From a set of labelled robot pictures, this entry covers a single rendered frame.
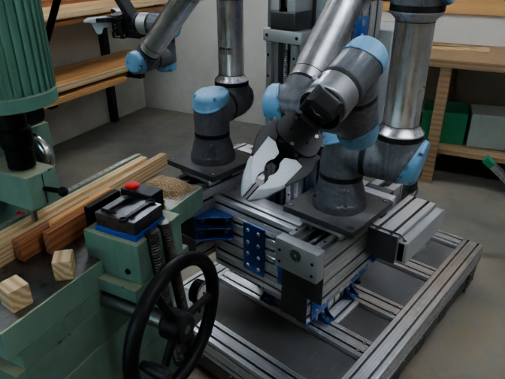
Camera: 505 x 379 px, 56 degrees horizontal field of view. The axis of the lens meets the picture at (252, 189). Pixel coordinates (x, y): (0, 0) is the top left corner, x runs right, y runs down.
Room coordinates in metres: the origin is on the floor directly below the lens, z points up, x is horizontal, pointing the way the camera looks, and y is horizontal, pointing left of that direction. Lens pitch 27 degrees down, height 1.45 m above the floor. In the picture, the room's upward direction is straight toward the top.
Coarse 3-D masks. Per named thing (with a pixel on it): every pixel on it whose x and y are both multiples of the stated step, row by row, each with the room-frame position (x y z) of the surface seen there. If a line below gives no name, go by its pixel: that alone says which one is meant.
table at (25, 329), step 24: (192, 192) 1.08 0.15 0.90; (24, 264) 0.77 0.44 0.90; (48, 264) 0.77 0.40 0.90; (96, 264) 0.77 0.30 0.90; (48, 288) 0.69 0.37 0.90; (72, 288) 0.71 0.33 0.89; (96, 288) 0.76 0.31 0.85; (120, 288) 0.74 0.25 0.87; (144, 288) 0.74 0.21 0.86; (0, 312) 0.63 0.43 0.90; (24, 312) 0.63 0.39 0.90; (48, 312) 0.66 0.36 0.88; (0, 336) 0.58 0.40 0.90; (24, 336) 0.61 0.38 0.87
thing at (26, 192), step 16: (0, 160) 0.88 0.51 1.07; (0, 176) 0.83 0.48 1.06; (16, 176) 0.81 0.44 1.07; (32, 176) 0.81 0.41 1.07; (48, 176) 0.84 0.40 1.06; (0, 192) 0.83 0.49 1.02; (16, 192) 0.81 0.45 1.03; (32, 192) 0.80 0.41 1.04; (48, 192) 0.83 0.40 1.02; (32, 208) 0.80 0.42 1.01
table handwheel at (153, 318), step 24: (168, 264) 0.69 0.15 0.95; (192, 264) 0.73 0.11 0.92; (216, 288) 0.80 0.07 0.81; (120, 312) 0.73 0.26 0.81; (144, 312) 0.61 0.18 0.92; (168, 312) 0.67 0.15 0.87; (192, 312) 0.73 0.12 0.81; (216, 312) 0.80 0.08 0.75; (168, 336) 0.67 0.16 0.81; (168, 360) 0.65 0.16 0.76; (192, 360) 0.72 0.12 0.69
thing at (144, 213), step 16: (128, 192) 0.87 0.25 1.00; (144, 192) 0.86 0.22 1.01; (160, 192) 0.87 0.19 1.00; (128, 208) 0.81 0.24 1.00; (144, 208) 0.81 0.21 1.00; (160, 208) 0.82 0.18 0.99; (96, 224) 0.80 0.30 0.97; (112, 224) 0.78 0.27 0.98; (128, 224) 0.76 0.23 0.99; (144, 224) 0.78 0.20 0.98
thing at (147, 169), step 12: (156, 156) 1.21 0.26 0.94; (132, 168) 1.13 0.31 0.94; (144, 168) 1.15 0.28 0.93; (156, 168) 1.19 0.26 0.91; (120, 180) 1.06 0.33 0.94; (132, 180) 1.10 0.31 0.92; (144, 180) 1.14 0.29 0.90; (96, 192) 1.00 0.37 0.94; (120, 192) 1.06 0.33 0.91; (48, 216) 0.88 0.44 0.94; (0, 252) 0.76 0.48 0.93; (12, 252) 0.78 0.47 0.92; (0, 264) 0.75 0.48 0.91
